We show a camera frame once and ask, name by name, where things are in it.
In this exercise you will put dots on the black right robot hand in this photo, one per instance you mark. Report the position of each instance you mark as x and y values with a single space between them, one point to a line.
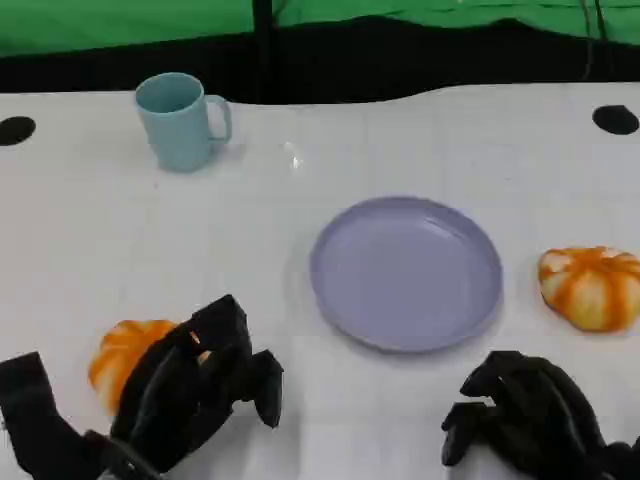
540 415

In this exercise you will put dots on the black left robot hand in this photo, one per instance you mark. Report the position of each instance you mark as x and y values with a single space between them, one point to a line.
165 390

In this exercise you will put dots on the black round table grommet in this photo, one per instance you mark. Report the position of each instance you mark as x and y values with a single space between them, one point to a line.
15 130
616 119

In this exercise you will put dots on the pale green mug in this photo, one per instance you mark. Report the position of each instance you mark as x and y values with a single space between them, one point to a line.
175 125

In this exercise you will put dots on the orange and white bread roll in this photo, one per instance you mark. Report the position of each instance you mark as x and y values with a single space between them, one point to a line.
122 350
592 287

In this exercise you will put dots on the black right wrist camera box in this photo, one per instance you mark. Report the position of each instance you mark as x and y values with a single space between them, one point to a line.
625 462

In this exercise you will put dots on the black upright pole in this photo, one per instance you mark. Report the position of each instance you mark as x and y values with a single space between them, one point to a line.
262 45

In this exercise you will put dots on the lilac plate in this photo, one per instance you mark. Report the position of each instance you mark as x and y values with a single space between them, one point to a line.
405 275

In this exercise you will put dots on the green cloth backdrop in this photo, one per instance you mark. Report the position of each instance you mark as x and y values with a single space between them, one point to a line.
125 20

